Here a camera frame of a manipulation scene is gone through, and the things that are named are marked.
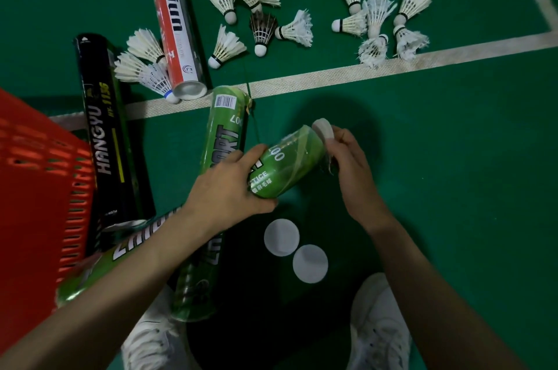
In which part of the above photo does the white round tube lid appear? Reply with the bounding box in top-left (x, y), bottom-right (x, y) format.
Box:
top-left (264, 219), bottom-right (301, 257)
top-left (292, 244), bottom-right (329, 284)

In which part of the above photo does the red plastic basket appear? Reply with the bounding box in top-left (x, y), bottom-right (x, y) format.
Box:
top-left (0, 88), bottom-right (97, 356)

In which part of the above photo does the person's left forearm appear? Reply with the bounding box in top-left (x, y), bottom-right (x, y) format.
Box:
top-left (0, 207), bottom-right (211, 370)

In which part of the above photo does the person's white shoe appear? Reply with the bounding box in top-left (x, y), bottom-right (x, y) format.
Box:
top-left (346, 273), bottom-right (413, 370)
top-left (121, 287), bottom-right (193, 370)

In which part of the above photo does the person's right forearm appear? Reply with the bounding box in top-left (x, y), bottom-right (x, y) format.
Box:
top-left (366, 213), bottom-right (529, 370)

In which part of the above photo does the person's left hand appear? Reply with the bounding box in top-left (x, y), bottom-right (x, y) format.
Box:
top-left (183, 144), bottom-right (279, 240)

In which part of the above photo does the white blue-banded feather shuttlecock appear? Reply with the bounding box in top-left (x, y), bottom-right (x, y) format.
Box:
top-left (139, 63), bottom-right (181, 104)

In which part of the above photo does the person's left white shoe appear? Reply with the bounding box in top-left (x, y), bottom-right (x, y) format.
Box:
top-left (121, 287), bottom-right (193, 370)

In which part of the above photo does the black feather shuttlecock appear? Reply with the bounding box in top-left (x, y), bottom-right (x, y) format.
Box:
top-left (249, 12), bottom-right (279, 57)

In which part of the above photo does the black shuttlecock tube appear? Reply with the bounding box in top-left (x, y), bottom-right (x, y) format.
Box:
top-left (74, 33), bottom-right (150, 234)

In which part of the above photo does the red and white shuttlecock tube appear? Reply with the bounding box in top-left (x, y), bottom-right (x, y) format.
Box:
top-left (144, 0), bottom-right (209, 101)

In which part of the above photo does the short green shuttlecock tube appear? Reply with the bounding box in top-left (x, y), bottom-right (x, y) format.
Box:
top-left (248, 124), bottom-right (328, 199)

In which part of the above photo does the person's right hand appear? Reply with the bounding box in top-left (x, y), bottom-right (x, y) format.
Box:
top-left (325, 125), bottom-right (393, 233)

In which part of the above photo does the person's right white shoe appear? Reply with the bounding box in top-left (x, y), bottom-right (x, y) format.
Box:
top-left (346, 273), bottom-right (413, 370)

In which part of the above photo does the long green shuttlecock tube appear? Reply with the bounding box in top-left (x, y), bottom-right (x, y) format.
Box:
top-left (56, 207), bottom-right (184, 307)
top-left (170, 85), bottom-right (253, 323)

